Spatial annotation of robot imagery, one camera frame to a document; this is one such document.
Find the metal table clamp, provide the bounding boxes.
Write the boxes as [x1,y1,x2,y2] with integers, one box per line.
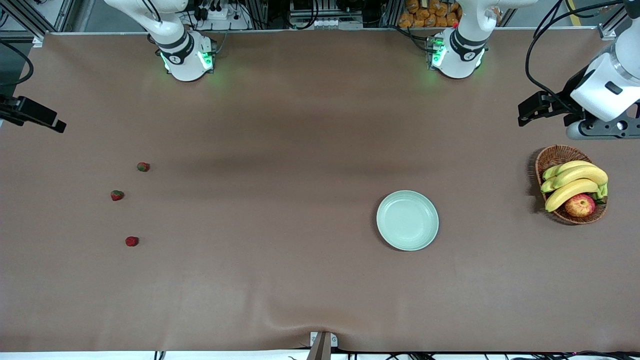
[309,331,339,360]

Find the white power strip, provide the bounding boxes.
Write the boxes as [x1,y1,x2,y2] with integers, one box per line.
[192,5,251,30]

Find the pale green round plate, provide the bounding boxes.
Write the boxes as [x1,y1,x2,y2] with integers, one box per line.
[376,190,440,252]

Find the bag of orange buns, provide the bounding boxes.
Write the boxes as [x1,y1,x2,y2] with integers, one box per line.
[398,0,463,29]

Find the aluminium frame rail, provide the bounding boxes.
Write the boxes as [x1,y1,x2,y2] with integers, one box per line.
[597,0,640,41]

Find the grey equipment box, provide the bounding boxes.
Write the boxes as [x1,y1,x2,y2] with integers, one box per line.
[289,0,364,30]

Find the red yellow apple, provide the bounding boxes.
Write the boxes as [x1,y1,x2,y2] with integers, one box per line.
[564,193,597,218]

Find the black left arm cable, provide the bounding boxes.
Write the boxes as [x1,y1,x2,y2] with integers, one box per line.
[525,0,631,116]

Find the greenish yellow banana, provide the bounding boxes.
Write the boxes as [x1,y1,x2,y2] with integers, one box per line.
[542,160,597,181]

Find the woven wicker basket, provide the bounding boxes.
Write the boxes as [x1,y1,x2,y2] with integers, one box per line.
[534,145,608,225]

